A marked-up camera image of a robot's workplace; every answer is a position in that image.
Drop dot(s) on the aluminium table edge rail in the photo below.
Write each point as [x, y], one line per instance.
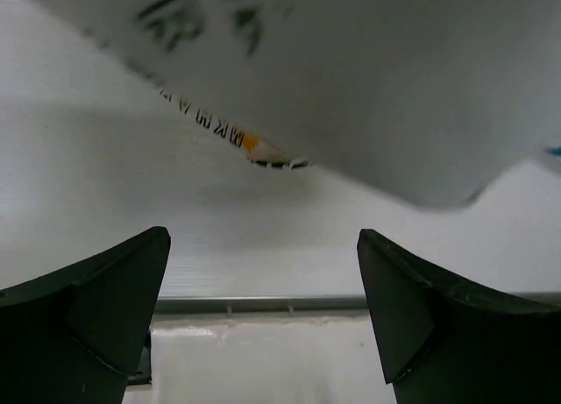
[260, 304]

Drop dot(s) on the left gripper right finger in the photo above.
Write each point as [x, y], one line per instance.
[443, 338]

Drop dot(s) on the white patterned printed shorts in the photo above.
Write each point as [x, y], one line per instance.
[429, 101]

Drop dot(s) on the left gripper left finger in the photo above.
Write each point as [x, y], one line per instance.
[76, 335]

